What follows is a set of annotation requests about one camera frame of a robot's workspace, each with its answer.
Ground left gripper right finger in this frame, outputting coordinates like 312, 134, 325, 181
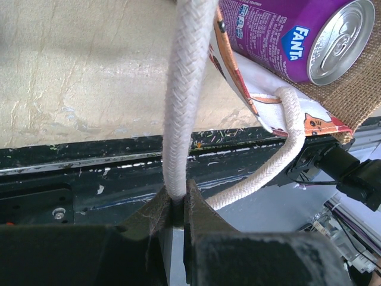
183, 179, 352, 285

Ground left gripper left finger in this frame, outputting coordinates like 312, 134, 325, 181
1, 189, 172, 285

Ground patterned canvas tote bag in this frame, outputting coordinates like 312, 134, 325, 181
162, 0, 381, 211

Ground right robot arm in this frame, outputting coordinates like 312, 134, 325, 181
286, 143, 380, 212

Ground purple soda can front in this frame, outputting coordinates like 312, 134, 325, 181
219, 0, 376, 86

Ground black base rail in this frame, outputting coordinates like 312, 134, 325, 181
1, 127, 336, 231

